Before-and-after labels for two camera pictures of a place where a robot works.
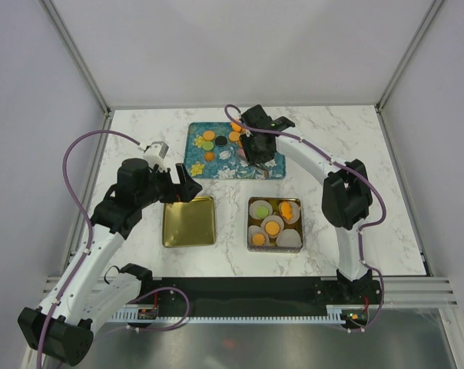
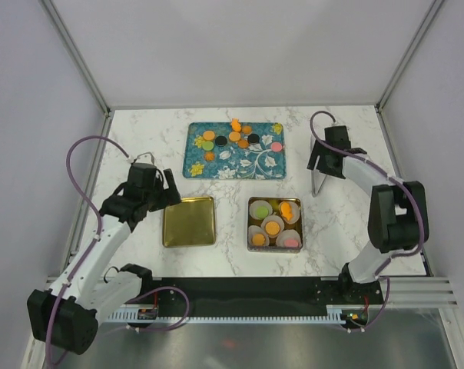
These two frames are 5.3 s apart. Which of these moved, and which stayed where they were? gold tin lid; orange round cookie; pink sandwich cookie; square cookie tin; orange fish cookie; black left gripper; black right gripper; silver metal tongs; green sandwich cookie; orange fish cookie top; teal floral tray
Moved: silver metal tongs; pink sandwich cookie; black left gripper; black right gripper
Stayed: orange round cookie; green sandwich cookie; orange fish cookie; gold tin lid; teal floral tray; orange fish cookie top; square cookie tin
